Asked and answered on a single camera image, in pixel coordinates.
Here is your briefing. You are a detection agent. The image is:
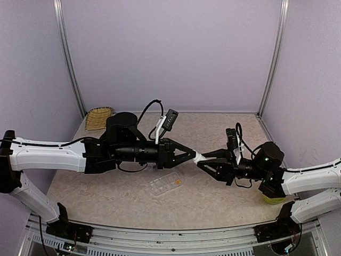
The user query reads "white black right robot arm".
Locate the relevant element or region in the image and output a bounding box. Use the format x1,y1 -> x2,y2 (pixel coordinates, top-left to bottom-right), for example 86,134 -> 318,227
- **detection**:
193,141 -> 340,237

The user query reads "green plastic bowl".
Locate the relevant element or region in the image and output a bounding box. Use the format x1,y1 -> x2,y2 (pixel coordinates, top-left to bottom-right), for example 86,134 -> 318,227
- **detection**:
262,195 -> 286,205

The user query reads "clear plastic pill organizer box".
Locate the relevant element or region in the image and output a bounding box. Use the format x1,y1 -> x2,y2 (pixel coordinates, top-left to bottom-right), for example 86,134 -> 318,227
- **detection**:
149,172 -> 183,196

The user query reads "aluminium right corner post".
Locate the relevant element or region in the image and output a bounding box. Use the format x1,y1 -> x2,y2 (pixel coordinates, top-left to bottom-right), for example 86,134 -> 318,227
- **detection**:
257,0 -> 290,119

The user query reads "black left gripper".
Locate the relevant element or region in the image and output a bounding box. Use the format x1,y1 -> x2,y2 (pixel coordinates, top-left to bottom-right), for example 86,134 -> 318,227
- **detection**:
115,138 -> 197,170

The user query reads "white pill bottle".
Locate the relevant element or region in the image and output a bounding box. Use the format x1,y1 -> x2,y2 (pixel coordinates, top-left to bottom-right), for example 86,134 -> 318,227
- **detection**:
192,151 -> 207,164

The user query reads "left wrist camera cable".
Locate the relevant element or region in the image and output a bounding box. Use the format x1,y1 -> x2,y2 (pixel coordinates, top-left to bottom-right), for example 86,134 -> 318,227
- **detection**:
137,99 -> 165,139

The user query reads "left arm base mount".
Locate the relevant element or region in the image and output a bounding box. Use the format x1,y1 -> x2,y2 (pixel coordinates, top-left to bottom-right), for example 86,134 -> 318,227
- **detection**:
46,203 -> 93,243

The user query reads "aluminium front frame rail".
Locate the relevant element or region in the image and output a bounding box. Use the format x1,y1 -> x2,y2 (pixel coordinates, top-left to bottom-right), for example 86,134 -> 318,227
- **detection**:
18,213 -> 328,256

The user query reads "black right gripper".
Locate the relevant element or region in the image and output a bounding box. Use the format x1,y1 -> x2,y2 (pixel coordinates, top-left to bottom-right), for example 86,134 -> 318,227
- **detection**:
197,148 -> 267,187

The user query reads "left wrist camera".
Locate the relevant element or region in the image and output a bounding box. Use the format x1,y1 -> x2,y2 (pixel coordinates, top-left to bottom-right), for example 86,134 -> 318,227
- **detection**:
155,109 -> 178,145

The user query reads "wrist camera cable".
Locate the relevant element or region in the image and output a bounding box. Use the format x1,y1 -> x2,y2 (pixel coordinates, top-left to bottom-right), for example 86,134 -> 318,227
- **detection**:
137,99 -> 165,139
236,122 -> 261,158

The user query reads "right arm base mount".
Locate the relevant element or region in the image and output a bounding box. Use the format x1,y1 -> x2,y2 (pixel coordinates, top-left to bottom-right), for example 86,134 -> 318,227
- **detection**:
254,202 -> 302,243

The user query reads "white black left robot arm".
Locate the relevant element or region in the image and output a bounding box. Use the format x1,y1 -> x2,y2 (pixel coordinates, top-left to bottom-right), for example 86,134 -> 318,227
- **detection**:
1,110 -> 198,237

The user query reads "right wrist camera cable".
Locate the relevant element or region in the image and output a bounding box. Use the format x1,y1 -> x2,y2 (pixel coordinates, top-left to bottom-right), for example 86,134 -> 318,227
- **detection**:
236,122 -> 261,158

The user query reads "aluminium corner post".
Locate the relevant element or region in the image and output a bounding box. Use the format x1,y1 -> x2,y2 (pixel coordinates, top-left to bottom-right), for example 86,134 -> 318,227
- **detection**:
257,0 -> 290,119
53,0 -> 87,118

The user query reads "woven bamboo tray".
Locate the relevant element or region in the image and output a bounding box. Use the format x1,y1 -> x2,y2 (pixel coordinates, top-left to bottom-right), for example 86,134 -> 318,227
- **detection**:
85,107 -> 113,131

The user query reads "aluminium left corner post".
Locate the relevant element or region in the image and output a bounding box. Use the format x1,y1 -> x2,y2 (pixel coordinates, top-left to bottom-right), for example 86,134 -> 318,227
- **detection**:
53,0 -> 87,118

